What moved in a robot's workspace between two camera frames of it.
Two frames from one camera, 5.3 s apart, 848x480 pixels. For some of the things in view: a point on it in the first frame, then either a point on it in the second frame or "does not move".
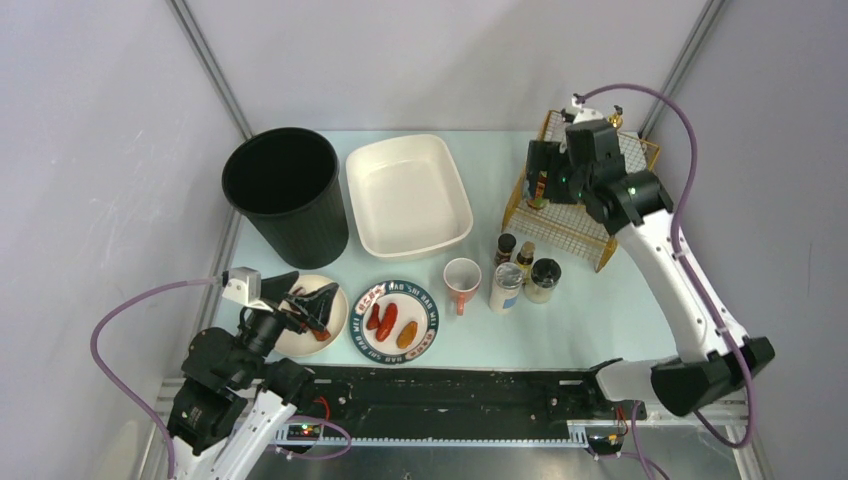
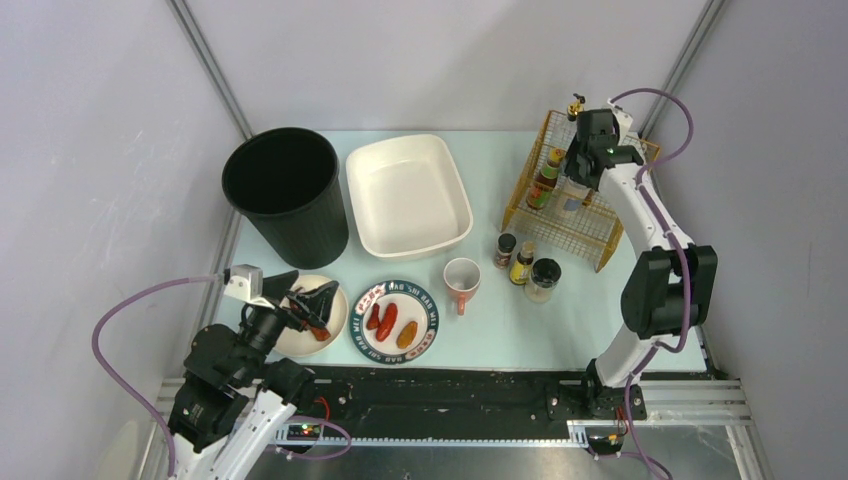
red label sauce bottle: x=540 y=201 does not move
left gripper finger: x=274 y=289 does not move
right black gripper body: x=542 y=168 → x=584 y=162
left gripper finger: x=317 y=305 does not move
